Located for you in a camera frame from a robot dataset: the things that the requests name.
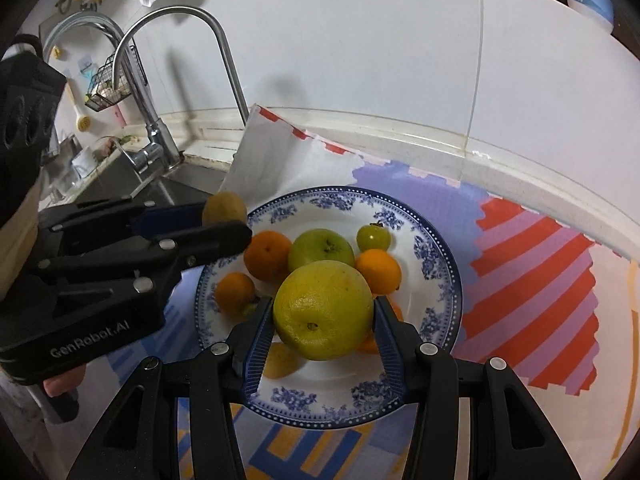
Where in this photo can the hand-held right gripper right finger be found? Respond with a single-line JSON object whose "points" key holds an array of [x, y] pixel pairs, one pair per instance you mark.
{"points": [[387, 345]]}

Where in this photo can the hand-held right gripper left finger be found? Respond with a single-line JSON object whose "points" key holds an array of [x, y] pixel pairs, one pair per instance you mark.
{"points": [[257, 345]]}

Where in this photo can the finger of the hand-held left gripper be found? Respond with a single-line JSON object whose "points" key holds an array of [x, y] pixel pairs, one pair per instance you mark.
{"points": [[220, 239], [170, 217]]}

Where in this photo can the small tan round fruit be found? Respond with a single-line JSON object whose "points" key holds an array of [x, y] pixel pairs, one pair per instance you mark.
{"points": [[225, 206], [280, 362]]}

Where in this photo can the large yellow-green citrus fruit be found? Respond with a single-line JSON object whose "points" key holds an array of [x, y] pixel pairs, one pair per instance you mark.
{"points": [[322, 310]]}

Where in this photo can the blue and white patterned plate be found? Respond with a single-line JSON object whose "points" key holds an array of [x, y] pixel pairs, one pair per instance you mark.
{"points": [[431, 260]]}

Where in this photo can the green apple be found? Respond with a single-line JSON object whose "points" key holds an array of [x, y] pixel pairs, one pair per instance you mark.
{"points": [[320, 249]]}

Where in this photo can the green persimmon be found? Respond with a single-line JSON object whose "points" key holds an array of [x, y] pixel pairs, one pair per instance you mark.
{"points": [[374, 236]]}

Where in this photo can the person's left hand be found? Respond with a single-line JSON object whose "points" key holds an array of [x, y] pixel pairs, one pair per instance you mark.
{"points": [[62, 384]]}

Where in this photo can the steel sink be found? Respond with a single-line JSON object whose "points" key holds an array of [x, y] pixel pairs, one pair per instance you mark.
{"points": [[175, 180]]}

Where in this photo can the yellow and white brush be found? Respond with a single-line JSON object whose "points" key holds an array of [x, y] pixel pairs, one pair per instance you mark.
{"points": [[82, 121]]}

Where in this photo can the small orange persimmon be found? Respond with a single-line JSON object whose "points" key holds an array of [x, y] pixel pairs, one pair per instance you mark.
{"points": [[234, 294]]}

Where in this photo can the thick chrome faucet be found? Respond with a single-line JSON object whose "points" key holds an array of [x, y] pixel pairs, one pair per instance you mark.
{"points": [[155, 135]]}

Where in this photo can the colourful printed mat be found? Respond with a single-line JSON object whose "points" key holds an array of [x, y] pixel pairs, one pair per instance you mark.
{"points": [[525, 260]]}

